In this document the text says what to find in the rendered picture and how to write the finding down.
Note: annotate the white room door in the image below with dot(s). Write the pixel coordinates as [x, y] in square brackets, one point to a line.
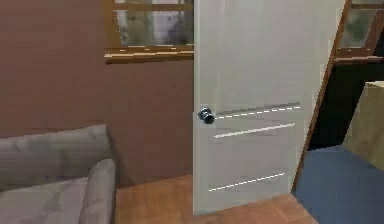
[253, 100]

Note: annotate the dark wooden framed window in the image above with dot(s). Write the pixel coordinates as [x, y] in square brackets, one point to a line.
[361, 30]

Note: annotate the black round door knob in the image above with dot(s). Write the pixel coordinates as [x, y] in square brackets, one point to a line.
[206, 115]

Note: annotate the beige cabinet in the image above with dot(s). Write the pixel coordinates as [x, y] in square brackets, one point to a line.
[368, 126]

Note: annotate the grey sofa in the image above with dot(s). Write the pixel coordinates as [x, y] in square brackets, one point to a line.
[50, 186]

